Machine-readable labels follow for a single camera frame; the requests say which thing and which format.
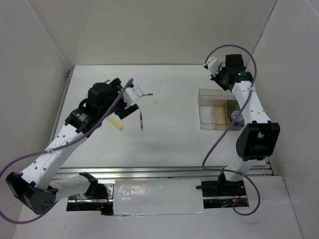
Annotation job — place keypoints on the red gel pen refill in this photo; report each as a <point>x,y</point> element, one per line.
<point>141,120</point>

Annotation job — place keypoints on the yellow translucent highlighter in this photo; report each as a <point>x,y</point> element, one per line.
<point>115,123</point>

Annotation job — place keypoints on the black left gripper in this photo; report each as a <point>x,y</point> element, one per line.
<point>122,112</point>

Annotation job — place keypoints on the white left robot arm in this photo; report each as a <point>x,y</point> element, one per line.
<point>34,186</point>

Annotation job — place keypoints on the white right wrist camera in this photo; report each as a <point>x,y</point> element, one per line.
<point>212,64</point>

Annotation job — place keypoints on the clear compartment organizer box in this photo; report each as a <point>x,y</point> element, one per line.
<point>215,107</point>

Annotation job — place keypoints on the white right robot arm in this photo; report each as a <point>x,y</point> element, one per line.
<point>237,72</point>

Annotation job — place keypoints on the aluminium table edge rail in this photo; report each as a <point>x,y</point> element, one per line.
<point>140,172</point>

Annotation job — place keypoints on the white taped front panel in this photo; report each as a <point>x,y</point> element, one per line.
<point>157,197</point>

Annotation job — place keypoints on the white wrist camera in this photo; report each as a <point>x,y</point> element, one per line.
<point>212,64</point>
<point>132,94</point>

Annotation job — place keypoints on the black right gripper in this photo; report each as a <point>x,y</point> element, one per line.
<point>215,78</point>

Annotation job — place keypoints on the left side aluminium rail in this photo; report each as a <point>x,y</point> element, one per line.
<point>69,77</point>

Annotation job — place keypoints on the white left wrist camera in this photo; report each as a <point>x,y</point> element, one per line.
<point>132,94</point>

